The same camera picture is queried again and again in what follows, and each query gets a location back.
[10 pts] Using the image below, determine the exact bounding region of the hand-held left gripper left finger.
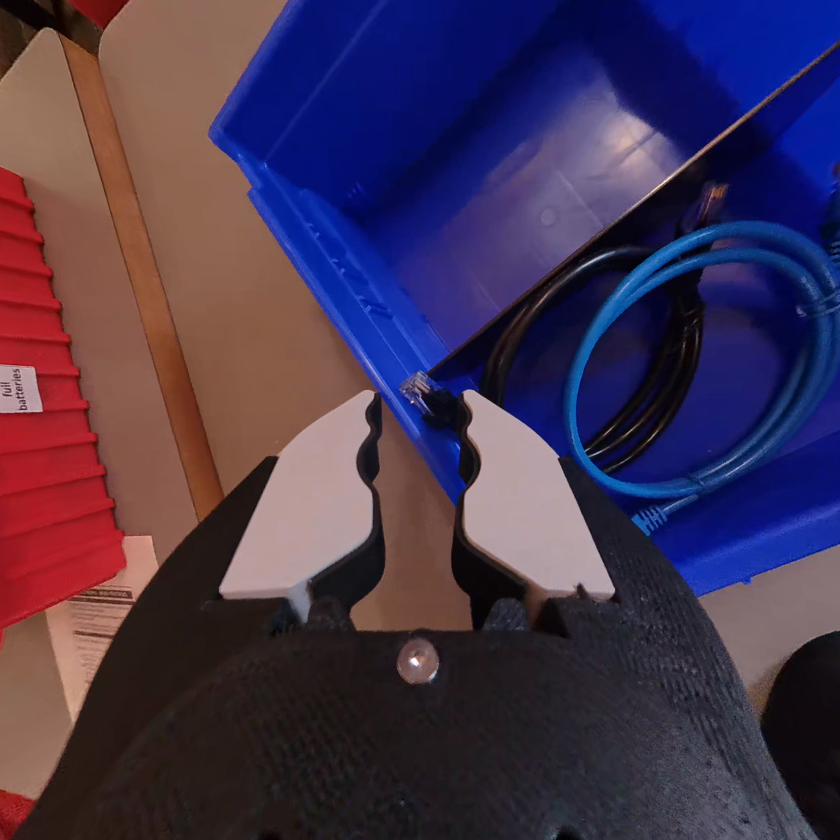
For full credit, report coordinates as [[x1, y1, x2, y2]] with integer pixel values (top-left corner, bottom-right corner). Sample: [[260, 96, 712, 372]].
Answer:
[[218, 390, 387, 623]]

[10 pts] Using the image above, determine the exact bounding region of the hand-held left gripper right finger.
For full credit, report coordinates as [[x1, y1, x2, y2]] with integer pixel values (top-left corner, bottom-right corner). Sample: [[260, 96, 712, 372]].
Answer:
[[451, 389, 618, 610]]

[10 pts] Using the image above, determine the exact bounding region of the blue plastic bin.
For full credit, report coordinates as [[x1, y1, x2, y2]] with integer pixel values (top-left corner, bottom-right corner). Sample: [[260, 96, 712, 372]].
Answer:
[[209, 0, 840, 597]]

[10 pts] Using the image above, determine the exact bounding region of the white printed paper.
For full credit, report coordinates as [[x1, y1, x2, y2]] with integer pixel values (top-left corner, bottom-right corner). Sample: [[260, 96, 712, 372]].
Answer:
[[45, 535, 160, 723]]

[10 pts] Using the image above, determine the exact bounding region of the black ethernet cable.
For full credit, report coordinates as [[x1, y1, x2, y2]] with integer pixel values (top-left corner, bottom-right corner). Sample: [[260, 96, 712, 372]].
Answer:
[[400, 246, 707, 475]]

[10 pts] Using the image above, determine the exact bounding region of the black round object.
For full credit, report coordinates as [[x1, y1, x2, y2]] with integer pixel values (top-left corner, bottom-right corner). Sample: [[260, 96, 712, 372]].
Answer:
[[760, 632, 840, 840]]

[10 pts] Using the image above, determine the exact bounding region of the red plastic bin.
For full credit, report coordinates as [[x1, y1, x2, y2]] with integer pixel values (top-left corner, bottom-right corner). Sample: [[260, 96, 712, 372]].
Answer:
[[0, 167, 127, 632]]

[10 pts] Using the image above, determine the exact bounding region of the blue ethernet cable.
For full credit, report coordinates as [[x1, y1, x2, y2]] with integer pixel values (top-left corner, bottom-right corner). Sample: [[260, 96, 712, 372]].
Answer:
[[566, 182, 840, 536]]

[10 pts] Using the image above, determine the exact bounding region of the red cloth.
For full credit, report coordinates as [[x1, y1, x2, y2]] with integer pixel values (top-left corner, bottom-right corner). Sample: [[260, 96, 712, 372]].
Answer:
[[0, 789, 35, 840]]

